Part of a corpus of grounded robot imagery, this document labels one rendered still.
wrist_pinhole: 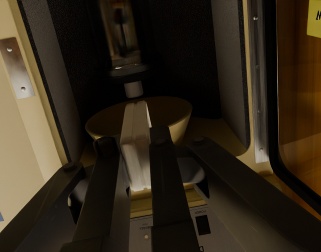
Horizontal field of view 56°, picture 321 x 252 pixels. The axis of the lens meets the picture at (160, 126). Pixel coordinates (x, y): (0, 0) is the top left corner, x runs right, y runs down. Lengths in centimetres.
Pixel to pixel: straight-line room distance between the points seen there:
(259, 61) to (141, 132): 27
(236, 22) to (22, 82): 27
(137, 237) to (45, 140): 18
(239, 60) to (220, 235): 23
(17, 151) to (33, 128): 54
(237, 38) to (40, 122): 27
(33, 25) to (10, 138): 56
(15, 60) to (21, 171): 62
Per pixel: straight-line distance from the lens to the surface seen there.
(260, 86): 41
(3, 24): 40
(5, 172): 100
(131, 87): 47
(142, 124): 17
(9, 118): 92
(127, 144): 15
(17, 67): 40
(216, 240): 43
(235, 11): 40
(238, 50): 40
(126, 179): 16
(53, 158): 43
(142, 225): 43
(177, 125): 44
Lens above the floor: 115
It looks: 22 degrees up
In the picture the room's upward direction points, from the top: 170 degrees clockwise
